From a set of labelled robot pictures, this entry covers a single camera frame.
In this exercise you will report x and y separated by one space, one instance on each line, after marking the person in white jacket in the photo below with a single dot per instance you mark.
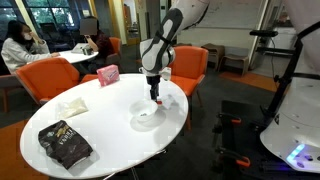
20 51

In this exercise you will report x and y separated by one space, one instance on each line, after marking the orange black clamp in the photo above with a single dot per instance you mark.
230 119
235 158

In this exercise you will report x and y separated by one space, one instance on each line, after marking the black coffee bag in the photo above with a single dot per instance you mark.
65 144

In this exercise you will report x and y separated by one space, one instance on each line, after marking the clear plastic wrapper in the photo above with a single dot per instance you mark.
168 101

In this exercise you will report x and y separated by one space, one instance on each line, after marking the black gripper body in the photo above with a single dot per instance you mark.
154 81

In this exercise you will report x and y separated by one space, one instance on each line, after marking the black stand pole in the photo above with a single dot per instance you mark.
285 76

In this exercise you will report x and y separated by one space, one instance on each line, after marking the white bowl-like mug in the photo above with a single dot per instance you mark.
143 109

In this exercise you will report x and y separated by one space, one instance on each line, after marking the orange chair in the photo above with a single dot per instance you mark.
115 48
190 66
50 78

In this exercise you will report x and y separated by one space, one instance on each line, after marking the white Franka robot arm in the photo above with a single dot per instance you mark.
160 50

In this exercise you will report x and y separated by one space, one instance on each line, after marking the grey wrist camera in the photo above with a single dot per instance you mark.
166 74

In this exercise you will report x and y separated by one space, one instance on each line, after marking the pink cardboard box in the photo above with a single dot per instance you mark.
108 75

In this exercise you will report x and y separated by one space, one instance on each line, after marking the brown stool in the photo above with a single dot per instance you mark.
214 52
235 61

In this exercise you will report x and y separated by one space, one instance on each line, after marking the white cafe table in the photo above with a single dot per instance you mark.
78 56

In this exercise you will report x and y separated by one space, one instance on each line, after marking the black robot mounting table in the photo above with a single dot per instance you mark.
253 140

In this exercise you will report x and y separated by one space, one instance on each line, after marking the black stereo camera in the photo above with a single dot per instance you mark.
263 33

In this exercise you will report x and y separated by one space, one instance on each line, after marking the white cloth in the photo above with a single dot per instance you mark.
71 107

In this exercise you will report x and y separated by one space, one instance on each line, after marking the round white table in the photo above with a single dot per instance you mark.
110 133

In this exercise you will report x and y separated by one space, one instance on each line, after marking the person in dark red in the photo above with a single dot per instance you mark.
98 43

